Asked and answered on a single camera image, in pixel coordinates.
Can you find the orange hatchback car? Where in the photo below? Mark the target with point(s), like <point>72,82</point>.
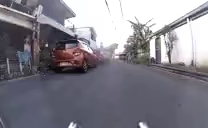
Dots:
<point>72,56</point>

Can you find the pale building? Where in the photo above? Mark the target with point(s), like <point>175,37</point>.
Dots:
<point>87,35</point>

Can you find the grey asphalt road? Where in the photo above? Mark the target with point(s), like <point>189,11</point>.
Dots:
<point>108,100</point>

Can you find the tall leafy plants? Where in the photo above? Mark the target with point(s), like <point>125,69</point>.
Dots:
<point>138,40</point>

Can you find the person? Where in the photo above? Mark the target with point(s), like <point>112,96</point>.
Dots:
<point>44,56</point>

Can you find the robot's own part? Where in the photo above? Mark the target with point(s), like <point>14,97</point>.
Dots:
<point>142,125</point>
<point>72,125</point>

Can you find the thin small tree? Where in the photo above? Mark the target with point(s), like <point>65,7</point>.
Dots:
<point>170,41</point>

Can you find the wooden pole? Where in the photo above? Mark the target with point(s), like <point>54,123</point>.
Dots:
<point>35,36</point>

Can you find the blue cloth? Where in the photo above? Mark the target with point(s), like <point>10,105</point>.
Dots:
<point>23,57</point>

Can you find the dark kerb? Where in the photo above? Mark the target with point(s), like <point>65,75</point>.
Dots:
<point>185,72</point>

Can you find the grey building with awning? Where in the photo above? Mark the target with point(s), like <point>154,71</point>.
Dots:
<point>12,30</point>

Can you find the low metal railing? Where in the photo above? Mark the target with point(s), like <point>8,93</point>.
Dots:
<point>5,68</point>

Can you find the long white wall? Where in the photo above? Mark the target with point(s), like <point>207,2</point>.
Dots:
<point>198,43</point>

